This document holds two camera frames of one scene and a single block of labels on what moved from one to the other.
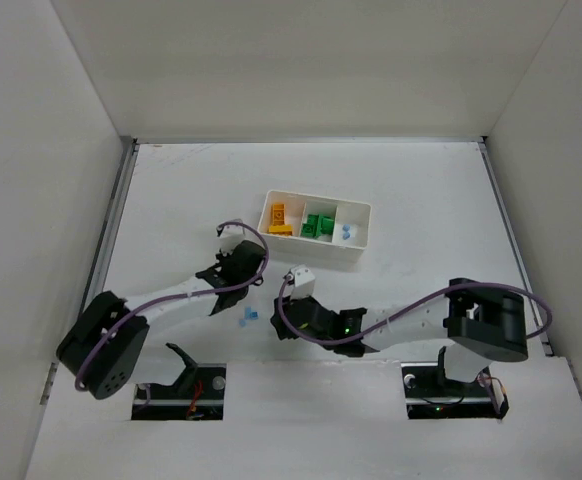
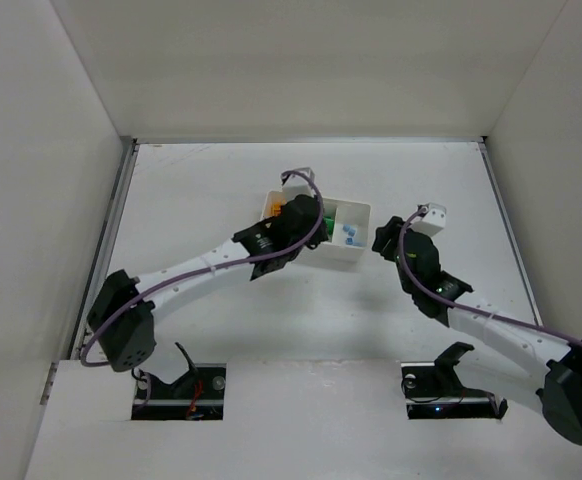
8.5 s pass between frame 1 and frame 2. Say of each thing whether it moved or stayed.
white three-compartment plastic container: stayed
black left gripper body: moved
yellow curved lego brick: stayed
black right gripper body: moved
